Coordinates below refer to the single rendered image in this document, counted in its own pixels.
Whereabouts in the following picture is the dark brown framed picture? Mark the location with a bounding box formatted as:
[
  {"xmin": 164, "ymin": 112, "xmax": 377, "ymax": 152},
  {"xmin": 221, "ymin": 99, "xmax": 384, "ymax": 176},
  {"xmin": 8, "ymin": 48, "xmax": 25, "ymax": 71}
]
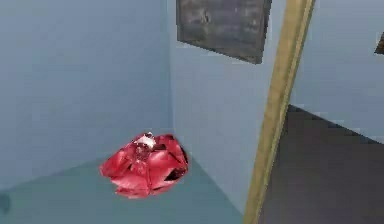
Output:
[{"xmin": 373, "ymin": 31, "xmax": 384, "ymax": 56}]

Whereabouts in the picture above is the dark grey framed picture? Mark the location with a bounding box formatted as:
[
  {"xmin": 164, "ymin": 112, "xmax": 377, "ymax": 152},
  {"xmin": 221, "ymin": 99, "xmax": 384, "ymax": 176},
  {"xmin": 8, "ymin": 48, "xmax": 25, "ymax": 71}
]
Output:
[{"xmin": 175, "ymin": 0, "xmax": 273, "ymax": 65}]

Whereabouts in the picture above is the red crumpled cloth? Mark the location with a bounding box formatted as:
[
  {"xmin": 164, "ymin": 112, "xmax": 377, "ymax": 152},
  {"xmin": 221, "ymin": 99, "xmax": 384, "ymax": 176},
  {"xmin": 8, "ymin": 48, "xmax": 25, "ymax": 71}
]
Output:
[{"xmin": 99, "ymin": 131, "xmax": 190, "ymax": 200}]

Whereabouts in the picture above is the tan wooden door frame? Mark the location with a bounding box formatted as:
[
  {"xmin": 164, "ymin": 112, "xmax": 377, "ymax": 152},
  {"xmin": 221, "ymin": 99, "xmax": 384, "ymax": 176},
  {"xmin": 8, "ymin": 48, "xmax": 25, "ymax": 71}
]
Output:
[{"xmin": 242, "ymin": 0, "xmax": 317, "ymax": 224}]

